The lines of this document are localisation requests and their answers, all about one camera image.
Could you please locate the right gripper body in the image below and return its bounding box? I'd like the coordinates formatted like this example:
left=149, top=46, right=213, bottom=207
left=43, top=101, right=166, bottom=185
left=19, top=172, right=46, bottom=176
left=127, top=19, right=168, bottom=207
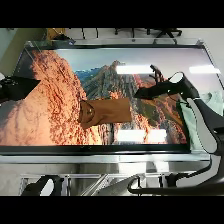
left=133, top=80, right=174, bottom=100

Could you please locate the pale green garment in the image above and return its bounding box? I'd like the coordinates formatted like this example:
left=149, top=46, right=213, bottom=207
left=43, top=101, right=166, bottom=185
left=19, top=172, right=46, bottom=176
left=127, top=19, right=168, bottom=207
left=177, top=89, right=224, bottom=152

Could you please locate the brown T-shirt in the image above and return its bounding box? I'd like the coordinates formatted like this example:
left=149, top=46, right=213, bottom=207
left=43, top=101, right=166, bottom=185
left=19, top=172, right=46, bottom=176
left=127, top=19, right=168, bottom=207
left=78, top=97, right=134, bottom=131

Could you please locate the black cable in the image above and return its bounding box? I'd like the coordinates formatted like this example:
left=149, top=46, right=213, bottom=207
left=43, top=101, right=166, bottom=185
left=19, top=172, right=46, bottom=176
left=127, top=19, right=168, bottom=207
left=126, top=156, right=214, bottom=196

